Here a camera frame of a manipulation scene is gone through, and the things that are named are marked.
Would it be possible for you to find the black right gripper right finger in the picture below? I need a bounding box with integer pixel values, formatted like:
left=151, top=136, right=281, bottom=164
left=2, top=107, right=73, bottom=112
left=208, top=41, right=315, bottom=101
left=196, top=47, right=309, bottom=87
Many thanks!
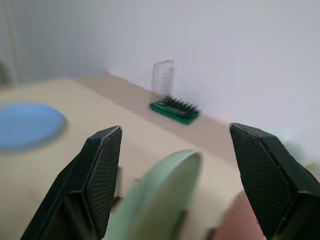
left=229, top=122, right=320, bottom=240

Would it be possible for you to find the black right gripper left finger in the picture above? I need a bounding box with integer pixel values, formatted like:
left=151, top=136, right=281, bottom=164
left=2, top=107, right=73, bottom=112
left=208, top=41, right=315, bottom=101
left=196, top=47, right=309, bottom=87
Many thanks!
left=20, top=125, right=123, bottom=240

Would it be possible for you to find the green dish rack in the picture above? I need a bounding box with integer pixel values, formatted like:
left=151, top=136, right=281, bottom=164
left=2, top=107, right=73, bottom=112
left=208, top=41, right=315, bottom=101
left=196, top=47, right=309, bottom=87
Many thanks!
left=149, top=94, right=202, bottom=126

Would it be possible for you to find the green plate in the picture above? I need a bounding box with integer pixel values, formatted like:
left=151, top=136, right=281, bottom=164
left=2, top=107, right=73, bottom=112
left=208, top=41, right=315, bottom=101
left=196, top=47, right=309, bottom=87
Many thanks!
left=101, top=149, right=203, bottom=240

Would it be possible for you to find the blue plate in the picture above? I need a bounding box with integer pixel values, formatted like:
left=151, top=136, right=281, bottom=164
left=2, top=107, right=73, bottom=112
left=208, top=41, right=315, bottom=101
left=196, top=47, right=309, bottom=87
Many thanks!
left=0, top=101, right=66, bottom=153

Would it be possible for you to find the clear plastic container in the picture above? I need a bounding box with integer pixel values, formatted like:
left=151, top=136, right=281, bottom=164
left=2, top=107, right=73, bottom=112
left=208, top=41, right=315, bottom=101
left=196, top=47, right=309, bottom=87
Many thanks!
left=151, top=59, right=176, bottom=99

